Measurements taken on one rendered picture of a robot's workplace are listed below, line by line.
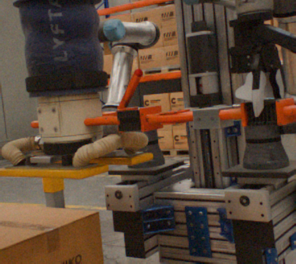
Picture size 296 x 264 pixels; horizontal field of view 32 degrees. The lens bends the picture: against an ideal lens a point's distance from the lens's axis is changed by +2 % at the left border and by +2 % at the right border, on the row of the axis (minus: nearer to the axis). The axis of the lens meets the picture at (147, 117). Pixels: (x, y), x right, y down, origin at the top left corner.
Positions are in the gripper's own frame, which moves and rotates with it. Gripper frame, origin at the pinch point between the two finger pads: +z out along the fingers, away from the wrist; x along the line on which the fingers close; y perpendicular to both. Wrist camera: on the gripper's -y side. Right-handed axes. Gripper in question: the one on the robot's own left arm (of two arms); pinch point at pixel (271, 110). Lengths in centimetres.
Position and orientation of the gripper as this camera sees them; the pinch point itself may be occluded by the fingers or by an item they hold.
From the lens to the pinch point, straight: 110.5
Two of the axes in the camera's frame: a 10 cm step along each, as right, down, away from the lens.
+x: -6.3, 1.1, -7.7
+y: -7.7, 0.4, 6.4
